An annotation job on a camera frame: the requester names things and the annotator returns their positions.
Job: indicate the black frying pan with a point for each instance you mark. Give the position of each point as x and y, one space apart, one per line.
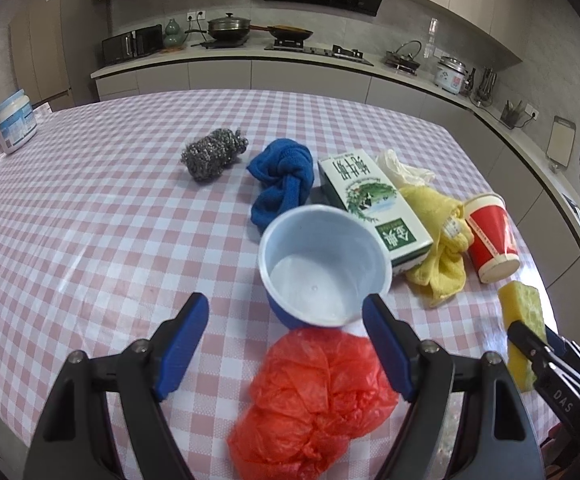
290 34

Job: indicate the metal utensil rack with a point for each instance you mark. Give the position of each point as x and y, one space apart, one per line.
485 90

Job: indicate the red plastic bag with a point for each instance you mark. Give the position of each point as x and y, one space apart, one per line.
310 400

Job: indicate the red paper cup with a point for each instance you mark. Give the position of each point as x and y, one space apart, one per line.
490 235

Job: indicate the yellow cloth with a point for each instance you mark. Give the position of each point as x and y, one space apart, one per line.
435 270

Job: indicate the black toaster oven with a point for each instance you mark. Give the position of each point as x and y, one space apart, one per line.
119 47

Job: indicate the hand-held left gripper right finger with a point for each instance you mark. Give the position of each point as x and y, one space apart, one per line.
385 350

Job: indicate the white rice cooker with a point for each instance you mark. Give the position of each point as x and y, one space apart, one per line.
450 77

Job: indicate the steel wool scourer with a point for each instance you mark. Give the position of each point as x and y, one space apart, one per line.
212 152

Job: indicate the white wall socket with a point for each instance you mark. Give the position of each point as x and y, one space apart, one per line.
532 112
194 16

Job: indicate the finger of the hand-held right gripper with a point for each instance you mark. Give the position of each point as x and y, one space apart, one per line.
577 357
552 375

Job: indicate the blue plastic bowl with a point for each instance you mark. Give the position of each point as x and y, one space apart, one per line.
320 270

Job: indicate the dark utensil holder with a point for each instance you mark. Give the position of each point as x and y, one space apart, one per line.
511 117

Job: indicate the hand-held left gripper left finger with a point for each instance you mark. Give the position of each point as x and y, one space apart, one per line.
184 345

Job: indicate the black gas stove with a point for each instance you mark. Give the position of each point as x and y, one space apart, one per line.
320 52

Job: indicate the white jar with blue label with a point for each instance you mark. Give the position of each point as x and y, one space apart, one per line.
14 122

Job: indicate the green ceramic vase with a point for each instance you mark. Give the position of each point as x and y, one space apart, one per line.
172 35

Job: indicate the white cutting board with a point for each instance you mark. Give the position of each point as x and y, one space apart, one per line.
561 141

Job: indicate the green and white milk carton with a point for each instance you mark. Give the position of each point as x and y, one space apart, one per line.
370 195

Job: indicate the white crumpled tissue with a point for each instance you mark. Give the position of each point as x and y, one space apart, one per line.
400 167

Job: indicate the tall beige cabinet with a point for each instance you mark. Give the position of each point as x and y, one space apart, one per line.
49 45

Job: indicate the blue cloth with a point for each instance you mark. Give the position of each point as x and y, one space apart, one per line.
280 170

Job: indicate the yellow sponge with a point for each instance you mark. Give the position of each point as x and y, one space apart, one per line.
520 305

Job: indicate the clear plastic bottle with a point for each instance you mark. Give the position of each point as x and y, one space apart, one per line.
432 40

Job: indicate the wok with glass lid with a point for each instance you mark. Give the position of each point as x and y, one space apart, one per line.
227 27

